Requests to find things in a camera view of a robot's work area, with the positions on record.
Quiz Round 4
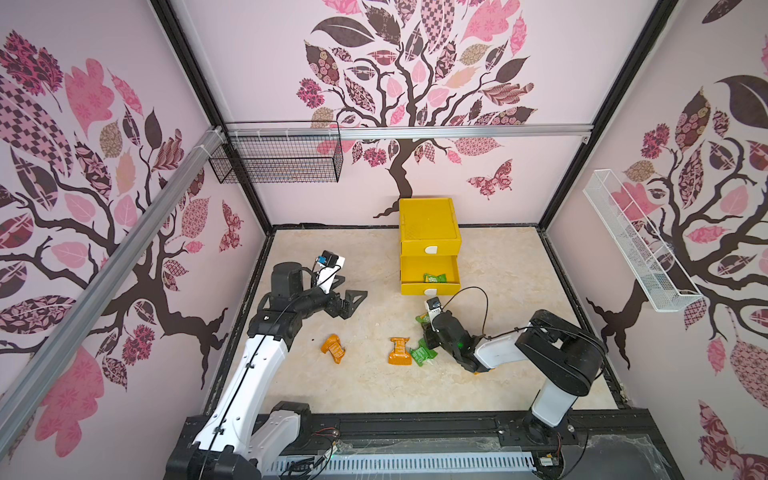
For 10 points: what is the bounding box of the yellow plastic drawer cabinet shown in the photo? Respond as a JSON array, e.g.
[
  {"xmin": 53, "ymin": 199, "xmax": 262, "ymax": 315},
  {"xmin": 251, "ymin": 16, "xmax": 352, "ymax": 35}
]
[{"xmin": 399, "ymin": 198, "xmax": 462, "ymax": 296}]

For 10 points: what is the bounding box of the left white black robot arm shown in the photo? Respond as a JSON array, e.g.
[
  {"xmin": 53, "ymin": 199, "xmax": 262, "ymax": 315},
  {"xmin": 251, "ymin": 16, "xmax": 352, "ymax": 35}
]
[{"xmin": 164, "ymin": 251, "xmax": 367, "ymax": 479}]

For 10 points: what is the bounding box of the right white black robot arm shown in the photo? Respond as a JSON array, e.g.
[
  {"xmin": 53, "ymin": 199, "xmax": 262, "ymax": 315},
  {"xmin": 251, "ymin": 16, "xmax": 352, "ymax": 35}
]
[{"xmin": 416, "ymin": 308, "xmax": 607, "ymax": 434}]

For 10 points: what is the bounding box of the orange cookie packet centre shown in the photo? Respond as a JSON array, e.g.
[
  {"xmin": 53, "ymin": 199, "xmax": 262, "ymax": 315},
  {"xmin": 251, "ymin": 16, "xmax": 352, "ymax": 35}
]
[{"xmin": 388, "ymin": 337, "xmax": 413, "ymax": 366}]

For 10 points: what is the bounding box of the orange cookie packet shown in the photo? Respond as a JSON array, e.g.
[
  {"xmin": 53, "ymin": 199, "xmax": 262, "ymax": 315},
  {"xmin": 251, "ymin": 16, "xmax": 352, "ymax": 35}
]
[
  {"xmin": 388, "ymin": 337, "xmax": 413, "ymax": 366},
  {"xmin": 321, "ymin": 334, "xmax": 346, "ymax": 364}
]

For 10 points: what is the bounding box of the orange cookie packet left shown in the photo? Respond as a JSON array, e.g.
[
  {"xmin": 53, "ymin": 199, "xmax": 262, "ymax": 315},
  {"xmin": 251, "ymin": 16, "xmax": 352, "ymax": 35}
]
[{"xmin": 321, "ymin": 334, "xmax": 346, "ymax": 364}]

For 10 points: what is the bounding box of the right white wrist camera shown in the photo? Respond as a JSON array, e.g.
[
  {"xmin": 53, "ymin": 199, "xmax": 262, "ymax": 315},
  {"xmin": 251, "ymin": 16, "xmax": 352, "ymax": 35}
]
[{"xmin": 425, "ymin": 297, "xmax": 442, "ymax": 323}]

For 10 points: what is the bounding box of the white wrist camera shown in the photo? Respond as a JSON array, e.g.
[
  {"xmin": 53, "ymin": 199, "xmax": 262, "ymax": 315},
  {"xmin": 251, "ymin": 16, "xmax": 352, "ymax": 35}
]
[
  {"xmin": 425, "ymin": 297, "xmax": 442, "ymax": 323},
  {"xmin": 313, "ymin": 250, "xmax": 345, "ymax": 294}
]

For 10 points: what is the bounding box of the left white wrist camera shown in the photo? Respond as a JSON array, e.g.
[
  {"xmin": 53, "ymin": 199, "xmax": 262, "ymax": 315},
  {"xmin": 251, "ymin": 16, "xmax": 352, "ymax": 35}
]
[{"xmin": 313, "ymin": 250, "xmax": 345, "ymax": 294}]

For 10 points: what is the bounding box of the white slotted cable duct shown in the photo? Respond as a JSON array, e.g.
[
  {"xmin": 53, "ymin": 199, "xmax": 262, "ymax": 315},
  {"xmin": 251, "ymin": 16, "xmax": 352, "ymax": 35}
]
[{"xmin": 257, "ymin": 452, "xmax": 536, "ymax": 479}]

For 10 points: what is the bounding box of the black wire basket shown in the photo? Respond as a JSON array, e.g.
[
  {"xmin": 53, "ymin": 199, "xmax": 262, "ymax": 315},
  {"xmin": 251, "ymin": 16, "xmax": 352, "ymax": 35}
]
[{"xmin": 209, "ymin": 120, "xmax": 344, "ymax": 185}]

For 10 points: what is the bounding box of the aluminium rail back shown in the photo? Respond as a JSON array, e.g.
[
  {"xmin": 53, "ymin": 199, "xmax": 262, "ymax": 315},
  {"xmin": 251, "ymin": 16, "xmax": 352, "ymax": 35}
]
[{"xmin": 226, "ymin": 121, "xmax": 593, "ymax": 141}]

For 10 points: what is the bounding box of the aluminium rail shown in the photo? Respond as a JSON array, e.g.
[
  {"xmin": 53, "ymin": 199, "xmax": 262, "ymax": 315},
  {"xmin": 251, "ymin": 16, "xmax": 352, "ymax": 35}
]
[
  {"xmin": 226, "ymin": 121, "xmax": 593, "ymax": 141},
  {"xmin": 1, "ymin": 126, "xmax": 226, "ymax": 457}
]

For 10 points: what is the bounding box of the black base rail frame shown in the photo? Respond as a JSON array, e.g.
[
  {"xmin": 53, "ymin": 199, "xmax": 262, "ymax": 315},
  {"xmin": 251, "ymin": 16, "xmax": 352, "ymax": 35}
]
[{"xmin": 260, "ymin": 409, "xmax": 682, "ymax": 479}]

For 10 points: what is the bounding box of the white wire shelf basket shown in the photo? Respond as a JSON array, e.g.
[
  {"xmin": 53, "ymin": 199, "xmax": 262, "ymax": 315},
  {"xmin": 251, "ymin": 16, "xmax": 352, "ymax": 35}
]
[{"xmin": 583, "ymin": 169, "xmax": 704, "ymax": 313}]

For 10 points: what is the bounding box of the aluminium rail left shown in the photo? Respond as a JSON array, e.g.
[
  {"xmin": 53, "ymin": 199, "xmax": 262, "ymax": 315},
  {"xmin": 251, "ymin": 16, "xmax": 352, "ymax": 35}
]
[{"xmin": 1, "ymin": 126, "xmax": 226, "ymax": 457}]

